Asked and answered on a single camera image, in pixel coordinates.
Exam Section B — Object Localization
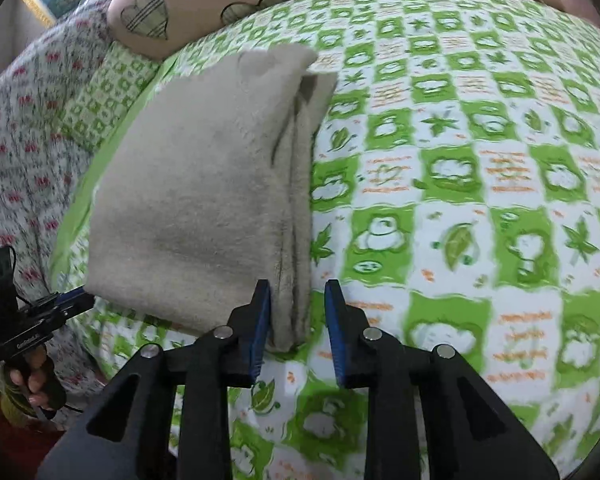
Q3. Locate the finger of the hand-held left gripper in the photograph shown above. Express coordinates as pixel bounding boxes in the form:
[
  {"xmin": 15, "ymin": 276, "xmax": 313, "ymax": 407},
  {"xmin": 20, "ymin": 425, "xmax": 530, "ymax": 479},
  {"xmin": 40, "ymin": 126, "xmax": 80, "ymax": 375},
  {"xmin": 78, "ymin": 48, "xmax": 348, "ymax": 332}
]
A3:
[
  {"xmin": 32, "ymin": 292, "xmax": 96, "ymax": 323},
  {"xmin": 26, "ymin": 287, "xmax": 87, "ymax": 312}
]

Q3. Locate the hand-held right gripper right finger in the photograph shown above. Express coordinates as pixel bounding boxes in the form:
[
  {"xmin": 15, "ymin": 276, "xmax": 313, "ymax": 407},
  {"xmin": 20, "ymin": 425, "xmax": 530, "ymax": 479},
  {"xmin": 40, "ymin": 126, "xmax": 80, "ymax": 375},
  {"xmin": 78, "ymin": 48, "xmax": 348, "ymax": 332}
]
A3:
[{"xmin": 324, "ymin": 280, "xmax": 572, "ymax": 480}]

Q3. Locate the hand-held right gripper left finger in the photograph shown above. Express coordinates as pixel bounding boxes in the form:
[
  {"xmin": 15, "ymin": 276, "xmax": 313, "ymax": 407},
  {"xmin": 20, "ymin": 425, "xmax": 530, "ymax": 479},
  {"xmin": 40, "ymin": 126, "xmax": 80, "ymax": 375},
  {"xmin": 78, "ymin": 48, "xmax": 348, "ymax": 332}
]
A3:
[{"xmin": 35, "ymin": 280, "xmax": 272, "ymax": 480}]

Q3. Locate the beige knit sweater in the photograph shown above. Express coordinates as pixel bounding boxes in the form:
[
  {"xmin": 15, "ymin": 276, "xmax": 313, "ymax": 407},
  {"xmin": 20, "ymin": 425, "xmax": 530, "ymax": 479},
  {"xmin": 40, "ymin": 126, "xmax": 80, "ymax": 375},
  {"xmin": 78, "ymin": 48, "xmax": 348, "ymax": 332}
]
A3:
[{"xmin": 86, "ymin": 42, "xmax": 339, "ymax": 354}]

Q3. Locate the person's left hand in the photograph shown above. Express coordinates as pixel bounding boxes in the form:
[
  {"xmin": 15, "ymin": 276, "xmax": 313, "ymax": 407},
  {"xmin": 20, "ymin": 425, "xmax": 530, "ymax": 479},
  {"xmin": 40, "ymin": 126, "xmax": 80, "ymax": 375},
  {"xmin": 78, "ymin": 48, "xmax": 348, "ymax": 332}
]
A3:
[{"xmin": 7, "ymin": 346, "xmax": 52, "ymax": 410}]

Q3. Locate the floral print blanket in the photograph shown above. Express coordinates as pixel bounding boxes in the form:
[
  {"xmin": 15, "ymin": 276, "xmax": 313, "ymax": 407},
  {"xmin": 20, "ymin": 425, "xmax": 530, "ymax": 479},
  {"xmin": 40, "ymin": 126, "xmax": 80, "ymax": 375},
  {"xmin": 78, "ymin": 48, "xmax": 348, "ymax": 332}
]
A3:
[{"xmin": 0, "ymin": 0, "xmax": 127, "ymax": 397}]

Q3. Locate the green cartoon print bed sheet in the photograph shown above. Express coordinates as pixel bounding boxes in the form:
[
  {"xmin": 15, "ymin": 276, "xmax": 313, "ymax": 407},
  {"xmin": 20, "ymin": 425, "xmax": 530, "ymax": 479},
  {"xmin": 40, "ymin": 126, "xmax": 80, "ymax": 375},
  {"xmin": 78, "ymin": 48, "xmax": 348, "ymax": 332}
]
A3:
[{"xmin": 49, "ymin": 0, "xmax": 600, "ymax": 480}]

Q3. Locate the pink quilt with plaid hearts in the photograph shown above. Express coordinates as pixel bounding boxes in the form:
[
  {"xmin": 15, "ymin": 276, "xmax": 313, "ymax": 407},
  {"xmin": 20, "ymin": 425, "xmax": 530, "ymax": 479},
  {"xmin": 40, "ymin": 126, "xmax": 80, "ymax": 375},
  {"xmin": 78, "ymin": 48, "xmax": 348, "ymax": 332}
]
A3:
[{"xmin": 106, "ymin": 0, "xmax": 597, "ymax": 64}]

